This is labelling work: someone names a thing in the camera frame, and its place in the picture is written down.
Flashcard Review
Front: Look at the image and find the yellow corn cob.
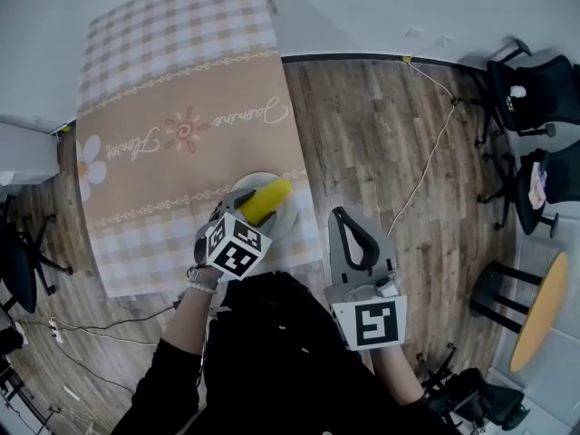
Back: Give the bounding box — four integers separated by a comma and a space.
238, 179, 294, 227

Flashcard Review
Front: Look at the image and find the checked beige tablecloth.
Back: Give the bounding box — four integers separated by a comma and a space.
74, 0, 324, 299

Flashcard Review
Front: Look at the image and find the white round plate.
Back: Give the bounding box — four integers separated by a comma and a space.
230, 171, 299, 245

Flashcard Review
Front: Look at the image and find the person's black clothing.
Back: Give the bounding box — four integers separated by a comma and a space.
110, 269, 459, 435

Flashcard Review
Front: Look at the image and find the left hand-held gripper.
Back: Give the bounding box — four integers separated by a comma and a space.
204, 188, 282, 283

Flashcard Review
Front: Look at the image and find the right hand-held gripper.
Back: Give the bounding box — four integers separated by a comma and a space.
323, 205, 409, 353

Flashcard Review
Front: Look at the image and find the round yellow table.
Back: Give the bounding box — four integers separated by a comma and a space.
508, 250, 570, 374

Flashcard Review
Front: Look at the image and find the crumpled cloth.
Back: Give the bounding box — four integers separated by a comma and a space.
527, 160, 550, 210

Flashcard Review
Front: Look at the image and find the person's left hand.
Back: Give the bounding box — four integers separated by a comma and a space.
193, 206, 227, 285

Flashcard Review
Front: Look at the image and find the wrist watch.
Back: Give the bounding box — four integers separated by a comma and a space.
186, 264, 219, 285

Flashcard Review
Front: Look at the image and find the person's right forearm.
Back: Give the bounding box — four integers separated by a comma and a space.
369, 344, 428, 408

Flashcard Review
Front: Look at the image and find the white cabinet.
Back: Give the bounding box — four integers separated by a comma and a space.
0, 114, 63, 186

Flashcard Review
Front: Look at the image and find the black floor cable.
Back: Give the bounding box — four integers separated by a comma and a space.
57, 291, 188, 335

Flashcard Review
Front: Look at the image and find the white floor cable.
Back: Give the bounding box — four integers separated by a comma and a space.
386, 58, 458, 237

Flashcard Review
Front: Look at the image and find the person's left forearm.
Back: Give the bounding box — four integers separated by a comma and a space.
130, 283, 219, 435

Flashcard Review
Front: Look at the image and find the black stool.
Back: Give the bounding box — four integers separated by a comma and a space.
469, 260, 545, 335

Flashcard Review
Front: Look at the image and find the black office chair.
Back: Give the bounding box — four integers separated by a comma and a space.
416, 341, 532, 435
0, 191, 74, 315
473, 37, 580, 150
476, 140, 580, 240

